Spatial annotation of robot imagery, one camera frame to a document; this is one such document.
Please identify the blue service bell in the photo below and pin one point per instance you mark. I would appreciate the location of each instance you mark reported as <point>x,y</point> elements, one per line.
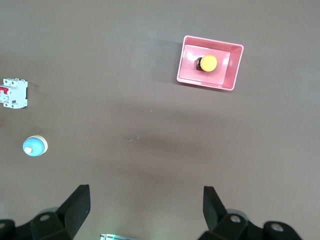
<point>33,147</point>

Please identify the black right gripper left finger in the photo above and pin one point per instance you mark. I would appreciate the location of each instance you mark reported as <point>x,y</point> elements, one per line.
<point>75,212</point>

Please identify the white circuit breaker red switch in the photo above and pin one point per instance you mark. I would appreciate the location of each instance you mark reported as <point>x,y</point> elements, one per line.
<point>15,93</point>

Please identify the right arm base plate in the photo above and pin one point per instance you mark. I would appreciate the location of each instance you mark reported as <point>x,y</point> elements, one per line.
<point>117,237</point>

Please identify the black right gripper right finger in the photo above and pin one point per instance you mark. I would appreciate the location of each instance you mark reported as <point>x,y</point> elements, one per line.
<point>212,212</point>

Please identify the yellow push button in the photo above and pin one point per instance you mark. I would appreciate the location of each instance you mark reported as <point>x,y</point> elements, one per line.
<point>208,63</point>

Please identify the pink plastic box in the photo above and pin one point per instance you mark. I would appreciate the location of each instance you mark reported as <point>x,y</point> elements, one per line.
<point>232,67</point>

